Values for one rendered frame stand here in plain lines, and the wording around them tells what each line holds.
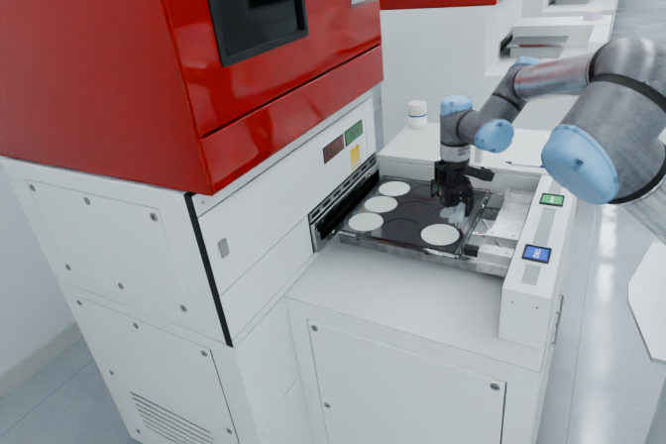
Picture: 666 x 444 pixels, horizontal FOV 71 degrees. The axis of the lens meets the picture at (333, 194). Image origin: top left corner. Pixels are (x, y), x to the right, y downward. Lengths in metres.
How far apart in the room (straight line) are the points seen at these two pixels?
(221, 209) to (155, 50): 0.34
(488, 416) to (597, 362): 1.14
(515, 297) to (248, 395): 0.68
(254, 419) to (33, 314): 1.52
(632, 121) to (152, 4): 0.71
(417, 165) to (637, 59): 0.95
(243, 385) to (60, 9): 0.89
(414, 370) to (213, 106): 0.76
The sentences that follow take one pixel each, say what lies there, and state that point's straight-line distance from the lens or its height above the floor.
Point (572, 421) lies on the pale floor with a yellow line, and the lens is 2.09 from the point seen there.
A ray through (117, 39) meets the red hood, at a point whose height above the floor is 1.51.
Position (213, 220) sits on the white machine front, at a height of 1.15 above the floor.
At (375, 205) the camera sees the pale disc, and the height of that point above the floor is 0.90.
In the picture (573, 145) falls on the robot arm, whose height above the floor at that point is 1.34.
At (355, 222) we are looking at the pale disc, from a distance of 1.37.
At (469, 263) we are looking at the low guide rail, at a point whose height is 0.85.
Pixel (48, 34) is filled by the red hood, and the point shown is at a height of 1.52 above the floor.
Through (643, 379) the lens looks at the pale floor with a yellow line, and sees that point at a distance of 2.32.
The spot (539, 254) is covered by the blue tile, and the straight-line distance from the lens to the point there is 1.15.
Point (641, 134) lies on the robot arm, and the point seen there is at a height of 1.35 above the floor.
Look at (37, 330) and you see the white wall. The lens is 2.67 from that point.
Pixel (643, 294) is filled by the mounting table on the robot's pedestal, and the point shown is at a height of 0.82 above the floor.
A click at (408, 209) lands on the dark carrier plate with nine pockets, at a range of 1.42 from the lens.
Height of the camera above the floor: 1.61
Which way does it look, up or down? 28 degrees down
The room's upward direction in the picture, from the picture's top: 7 degrees counter-clockwise
